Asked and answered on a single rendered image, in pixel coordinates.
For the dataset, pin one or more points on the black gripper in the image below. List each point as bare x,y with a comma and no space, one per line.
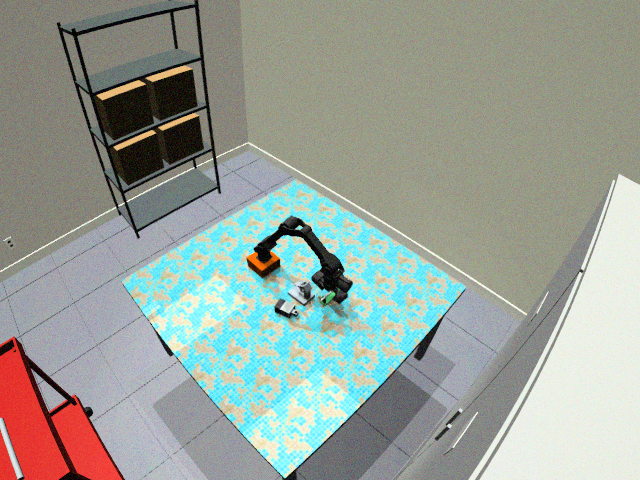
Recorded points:
318,279

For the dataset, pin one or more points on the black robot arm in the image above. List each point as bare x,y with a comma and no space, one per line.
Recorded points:
328,261

